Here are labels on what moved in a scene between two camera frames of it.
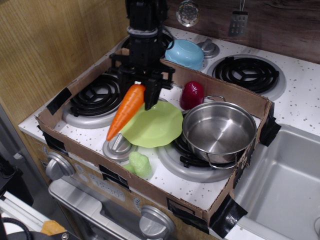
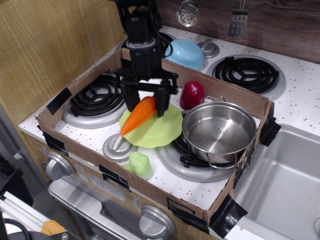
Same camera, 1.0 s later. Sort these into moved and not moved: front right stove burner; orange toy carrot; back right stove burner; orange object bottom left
Moved: orange toy carrot
Not moved: back right stove burner; front right stove burner; orange object bottom left
